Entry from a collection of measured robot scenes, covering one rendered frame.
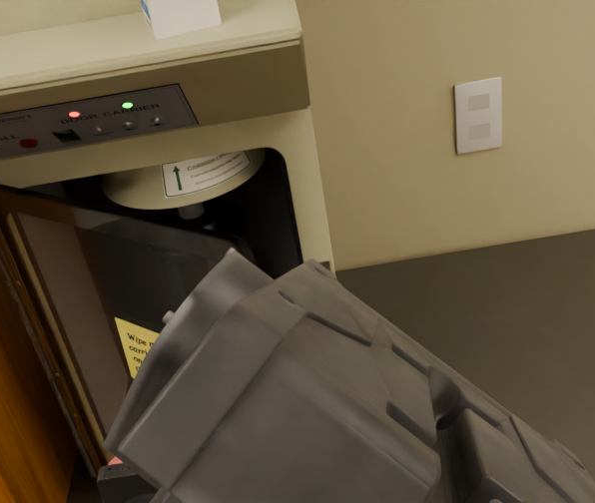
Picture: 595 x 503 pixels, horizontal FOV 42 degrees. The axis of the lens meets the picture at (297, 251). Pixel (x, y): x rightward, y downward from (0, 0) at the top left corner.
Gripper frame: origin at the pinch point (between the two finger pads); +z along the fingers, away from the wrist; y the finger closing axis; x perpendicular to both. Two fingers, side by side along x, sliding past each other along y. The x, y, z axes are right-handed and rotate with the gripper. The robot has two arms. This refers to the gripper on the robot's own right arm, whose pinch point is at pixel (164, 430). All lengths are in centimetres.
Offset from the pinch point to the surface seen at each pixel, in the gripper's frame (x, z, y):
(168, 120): -5.2, 11.9, 23.1
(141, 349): 1.5, 6.1, 4.3
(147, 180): -0.4, 19.4, 14.3
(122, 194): 2.6, 20.4, 12.7
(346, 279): -20, 54, -26
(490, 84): -45, 59, 1
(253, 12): -13.7, 10.8, 31.0
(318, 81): -20, 60, 5
